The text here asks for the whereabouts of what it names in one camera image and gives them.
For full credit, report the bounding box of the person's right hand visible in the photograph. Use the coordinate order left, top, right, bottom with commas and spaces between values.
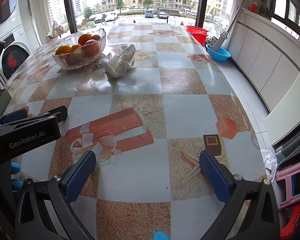
153, 231, 170, 240

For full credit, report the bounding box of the blue plastic basin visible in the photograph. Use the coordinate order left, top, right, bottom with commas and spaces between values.
206, 44, 232, 62

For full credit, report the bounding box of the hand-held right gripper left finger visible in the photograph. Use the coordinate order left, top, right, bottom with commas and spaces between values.
14, 150, 97, 240

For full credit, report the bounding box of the clear glass bowl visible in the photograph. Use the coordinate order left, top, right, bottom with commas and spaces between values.
52, 28, 107, 70

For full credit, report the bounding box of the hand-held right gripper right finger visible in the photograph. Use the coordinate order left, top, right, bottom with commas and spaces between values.
199, 150, 280, 240

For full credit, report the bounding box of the red plastic bucket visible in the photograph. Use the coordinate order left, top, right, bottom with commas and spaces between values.
186, 25, 208, 46

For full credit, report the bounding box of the white cabinet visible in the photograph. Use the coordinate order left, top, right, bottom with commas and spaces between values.
231, 7, 300, 147

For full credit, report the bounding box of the pink plastic stool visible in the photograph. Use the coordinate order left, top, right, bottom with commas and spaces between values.
276, 164, 300, 209

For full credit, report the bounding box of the red plastic stool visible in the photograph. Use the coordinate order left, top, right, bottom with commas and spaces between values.
280, 200, 300, 240

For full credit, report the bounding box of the grey washboard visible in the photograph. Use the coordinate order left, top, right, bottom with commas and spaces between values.
211, 33, 227, 52

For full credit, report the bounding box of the white crumpled cloth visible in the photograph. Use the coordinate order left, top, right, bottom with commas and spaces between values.
99, 44, 136, 78

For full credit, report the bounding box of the white car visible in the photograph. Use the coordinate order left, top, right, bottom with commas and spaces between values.
102, 12, 118, 22

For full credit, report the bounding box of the white dryer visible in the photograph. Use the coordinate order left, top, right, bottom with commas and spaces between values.
0, 0, 28, 40

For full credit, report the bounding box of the grey tray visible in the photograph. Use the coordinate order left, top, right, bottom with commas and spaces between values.
0, 89, 12, 118

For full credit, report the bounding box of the white towel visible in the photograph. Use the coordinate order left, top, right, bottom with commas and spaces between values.
261, 149, 278, 183

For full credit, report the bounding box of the person's left hand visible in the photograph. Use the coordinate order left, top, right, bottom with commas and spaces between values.
10, 162, 23, 192

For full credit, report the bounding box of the metal wire rack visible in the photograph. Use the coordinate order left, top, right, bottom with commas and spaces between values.
46, 20, 69, 42

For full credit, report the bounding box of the white washing machine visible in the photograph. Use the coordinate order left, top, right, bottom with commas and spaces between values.
0, 25, 30, 83

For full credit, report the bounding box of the green potted plant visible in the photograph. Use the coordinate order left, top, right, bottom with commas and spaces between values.
259, 5, 273, 20

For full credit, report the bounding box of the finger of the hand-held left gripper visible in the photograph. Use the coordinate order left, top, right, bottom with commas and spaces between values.
27, 105, 68, 124
0, 107, 30, 126

